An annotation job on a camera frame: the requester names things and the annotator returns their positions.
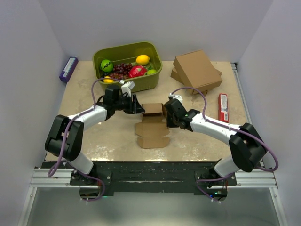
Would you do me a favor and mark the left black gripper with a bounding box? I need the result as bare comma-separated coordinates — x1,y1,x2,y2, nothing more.
113,94,145,115

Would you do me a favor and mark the brown cardboard box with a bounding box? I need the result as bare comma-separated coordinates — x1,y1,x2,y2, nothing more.
135,103,170,149

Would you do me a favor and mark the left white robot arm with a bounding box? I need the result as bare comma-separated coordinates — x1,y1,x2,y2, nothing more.
45,81,145,185

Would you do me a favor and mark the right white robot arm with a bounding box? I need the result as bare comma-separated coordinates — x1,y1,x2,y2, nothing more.
164,98,267,185

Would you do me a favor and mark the bottom folded cardboard box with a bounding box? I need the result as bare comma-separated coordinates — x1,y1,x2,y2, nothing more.
171,68,222,96

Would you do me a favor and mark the folded cardboard box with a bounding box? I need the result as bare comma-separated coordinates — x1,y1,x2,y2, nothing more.
171,68,222,96
173,50,222,92

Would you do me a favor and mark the red flat box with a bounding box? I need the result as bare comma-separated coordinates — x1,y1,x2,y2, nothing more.
218,93,229,123

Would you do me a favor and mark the top folded cardboard box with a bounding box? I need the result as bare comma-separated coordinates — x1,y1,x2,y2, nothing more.
173,50,222,92

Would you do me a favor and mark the purple white small box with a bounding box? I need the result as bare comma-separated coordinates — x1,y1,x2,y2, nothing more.
59,56,79,83

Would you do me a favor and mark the red dragon fruit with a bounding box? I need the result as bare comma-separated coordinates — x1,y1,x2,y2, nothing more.
128,65,147,78

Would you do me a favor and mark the small green lime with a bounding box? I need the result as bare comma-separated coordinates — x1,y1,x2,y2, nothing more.
147,69,157,75

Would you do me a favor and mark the purple grape bunch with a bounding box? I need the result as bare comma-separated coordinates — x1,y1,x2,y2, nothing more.
109,63,133,80

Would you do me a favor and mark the yellow lemon front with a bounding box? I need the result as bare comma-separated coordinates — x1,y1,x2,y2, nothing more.
103,76,114,83

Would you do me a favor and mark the yellow lemon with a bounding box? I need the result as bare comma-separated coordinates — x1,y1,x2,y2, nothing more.
135,55,150,65
103,76,114,83

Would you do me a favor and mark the yellow lemon back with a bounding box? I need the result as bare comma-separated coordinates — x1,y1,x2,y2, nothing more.
135,55,150,65

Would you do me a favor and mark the green round fruit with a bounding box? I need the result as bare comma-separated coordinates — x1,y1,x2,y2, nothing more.
100,59,113,73

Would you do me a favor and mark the olive green plastic basket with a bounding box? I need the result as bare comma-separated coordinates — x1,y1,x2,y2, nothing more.
93,42,162,92

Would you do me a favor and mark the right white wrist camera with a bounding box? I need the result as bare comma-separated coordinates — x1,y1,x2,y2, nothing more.
168,93,183,104

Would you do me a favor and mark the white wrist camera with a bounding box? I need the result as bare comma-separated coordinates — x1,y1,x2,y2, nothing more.
121,81,135,97
168,93,183,104

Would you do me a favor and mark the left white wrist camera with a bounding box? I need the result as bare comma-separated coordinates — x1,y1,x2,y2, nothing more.
121,81,135,97

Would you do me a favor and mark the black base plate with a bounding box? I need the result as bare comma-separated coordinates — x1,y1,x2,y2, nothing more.
41,161,238,198

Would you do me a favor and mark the aluminium frame rail right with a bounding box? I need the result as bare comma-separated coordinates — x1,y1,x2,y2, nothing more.
230,62,262,142

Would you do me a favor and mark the aluminium frame rail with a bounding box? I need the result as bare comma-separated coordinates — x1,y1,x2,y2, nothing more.
30,169,98,188
230,62,262,142

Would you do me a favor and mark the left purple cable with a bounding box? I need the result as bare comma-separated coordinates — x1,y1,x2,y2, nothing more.
47,78,125,178

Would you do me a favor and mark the aluminium frame rail front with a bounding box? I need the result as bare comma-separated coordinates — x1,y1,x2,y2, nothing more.
30,169,98,188

